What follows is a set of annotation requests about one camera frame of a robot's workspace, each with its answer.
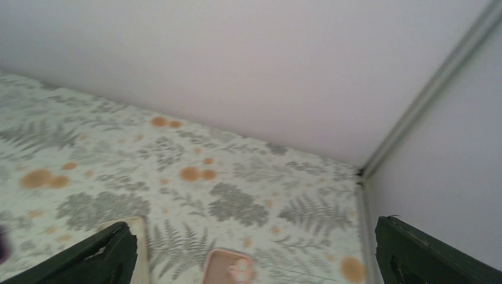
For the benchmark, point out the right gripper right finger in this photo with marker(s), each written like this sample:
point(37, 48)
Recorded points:
point(407, 255)

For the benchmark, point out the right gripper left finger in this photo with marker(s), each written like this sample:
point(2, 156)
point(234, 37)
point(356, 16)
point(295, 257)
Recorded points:
point(108, 256)

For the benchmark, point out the beige phone case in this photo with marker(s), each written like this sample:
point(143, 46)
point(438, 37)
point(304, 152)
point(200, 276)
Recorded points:
point(137, 226)

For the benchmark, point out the pink phone case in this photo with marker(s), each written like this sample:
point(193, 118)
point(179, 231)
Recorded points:
point(225, 266)

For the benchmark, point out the floral patterned mat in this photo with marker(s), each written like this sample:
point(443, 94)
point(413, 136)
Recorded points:
point(71, 161)

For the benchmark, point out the aluminium rail frame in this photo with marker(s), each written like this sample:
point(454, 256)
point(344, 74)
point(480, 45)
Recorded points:
point(439, 168)

